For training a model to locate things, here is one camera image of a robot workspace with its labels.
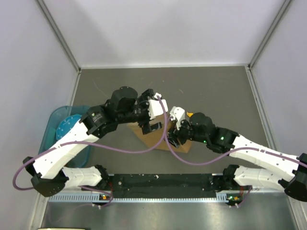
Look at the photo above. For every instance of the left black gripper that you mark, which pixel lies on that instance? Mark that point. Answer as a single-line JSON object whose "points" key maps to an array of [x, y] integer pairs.
{"points": [[143, 100]]}

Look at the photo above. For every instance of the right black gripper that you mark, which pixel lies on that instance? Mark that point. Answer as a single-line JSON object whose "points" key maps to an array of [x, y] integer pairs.
{"points": [[172, 138]]}

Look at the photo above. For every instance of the brown cardboard express box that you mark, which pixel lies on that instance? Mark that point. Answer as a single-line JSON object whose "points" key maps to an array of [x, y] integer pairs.
{"points": [[152, 138]]}

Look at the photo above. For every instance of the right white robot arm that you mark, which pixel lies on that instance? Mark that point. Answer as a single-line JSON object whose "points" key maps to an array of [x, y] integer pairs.
{"points": [[275, 170]]}

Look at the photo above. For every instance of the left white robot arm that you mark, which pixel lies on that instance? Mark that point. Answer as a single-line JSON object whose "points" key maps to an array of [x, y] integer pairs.
{"points": [[49, 172]]}

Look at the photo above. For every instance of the blue perforated plate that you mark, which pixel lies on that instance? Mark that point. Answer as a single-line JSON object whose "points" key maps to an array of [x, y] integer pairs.
{"points": [[66, 125]]}

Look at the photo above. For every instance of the teal plastic bin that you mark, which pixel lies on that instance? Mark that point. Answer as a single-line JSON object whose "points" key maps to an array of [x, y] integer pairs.
{"points": [[49, 138]]}

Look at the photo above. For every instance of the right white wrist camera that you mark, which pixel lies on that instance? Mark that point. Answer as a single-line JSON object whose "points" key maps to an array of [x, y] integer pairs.
{"points": [[177, 115]]}

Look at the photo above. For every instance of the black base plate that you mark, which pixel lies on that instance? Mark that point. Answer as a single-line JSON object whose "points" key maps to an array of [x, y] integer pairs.
{"points": [[169, 186]]}

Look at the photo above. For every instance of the grey cable duct rail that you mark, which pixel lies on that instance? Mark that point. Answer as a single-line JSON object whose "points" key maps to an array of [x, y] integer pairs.
{"points": [[85, 197]]}

